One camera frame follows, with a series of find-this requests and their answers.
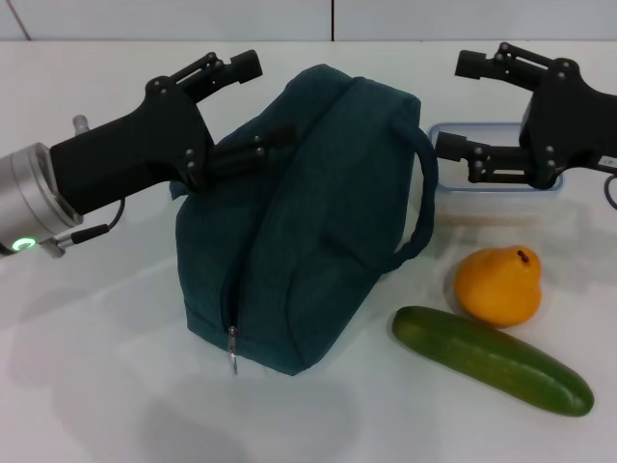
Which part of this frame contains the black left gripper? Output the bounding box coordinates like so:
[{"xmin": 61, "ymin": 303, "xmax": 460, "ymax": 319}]
[{"xmin": 49, "ymin": 48, "xmax": 297, "ymax": 217}]

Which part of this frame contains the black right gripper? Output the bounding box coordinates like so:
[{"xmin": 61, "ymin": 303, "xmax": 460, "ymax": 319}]
[{"xmin": 433, "ymin": 41, "xmax": 617, "ymax": 190}]

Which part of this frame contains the clear plastic food container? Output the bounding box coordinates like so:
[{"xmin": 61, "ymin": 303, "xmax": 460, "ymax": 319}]
[{"xmin": 426, "ymin": 121, "xmax": 565, "ymax": 229}]

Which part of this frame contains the dark teal fabric bag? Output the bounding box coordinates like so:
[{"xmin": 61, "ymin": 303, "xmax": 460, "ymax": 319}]
[{"xmin": 168, "ymin": 63, "xmax": 440, "ymax": 377}]

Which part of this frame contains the orange pear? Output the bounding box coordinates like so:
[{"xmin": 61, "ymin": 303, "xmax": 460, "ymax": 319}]
[{"xmin": 453, "ymin": 245, "xmax": 544, "ymax": 329}]

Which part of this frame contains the green cucumber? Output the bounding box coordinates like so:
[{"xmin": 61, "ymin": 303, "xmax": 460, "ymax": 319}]
[{"xmin": 390, "ymin": 306, "xmax": 595, "ymax": 419}]

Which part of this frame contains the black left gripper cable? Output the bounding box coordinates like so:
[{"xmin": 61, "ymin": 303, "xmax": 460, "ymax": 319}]
[{"xmin": 39, "ymin": 196, "xmax": 127, "ymax": 259}]

